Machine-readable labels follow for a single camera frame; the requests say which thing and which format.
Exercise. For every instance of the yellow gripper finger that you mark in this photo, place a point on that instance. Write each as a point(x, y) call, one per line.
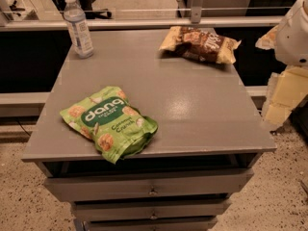
point(285, 92)
point(268, 40)

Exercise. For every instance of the brown chip bag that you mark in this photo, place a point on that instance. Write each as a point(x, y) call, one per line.
point(200, 45)

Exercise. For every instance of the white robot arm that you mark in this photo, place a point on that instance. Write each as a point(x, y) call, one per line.
point(289, 40)

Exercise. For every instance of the green rice chip bag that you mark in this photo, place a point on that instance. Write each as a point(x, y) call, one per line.
point(117, 129)

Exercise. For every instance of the grey drawer cabinet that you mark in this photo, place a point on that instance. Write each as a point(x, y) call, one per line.
point(206, 120)

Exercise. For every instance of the bottom grey drawer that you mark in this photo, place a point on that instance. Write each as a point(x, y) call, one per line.
point(163, 224)

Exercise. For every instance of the grey drawer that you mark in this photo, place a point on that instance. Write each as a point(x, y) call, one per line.
point(151, 210)
point(143, 185)
point(163, 224)

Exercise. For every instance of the clear plastic water bottle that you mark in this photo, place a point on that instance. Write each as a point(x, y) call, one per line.
point(78, 29)

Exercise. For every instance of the top grey drawer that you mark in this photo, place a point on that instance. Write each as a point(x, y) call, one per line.
point(143, 185)

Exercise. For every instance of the middle grey drawer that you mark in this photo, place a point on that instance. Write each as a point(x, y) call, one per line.
point(151, 210)

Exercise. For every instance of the metal railing post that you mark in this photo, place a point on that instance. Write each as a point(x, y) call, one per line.
point(196, 10)

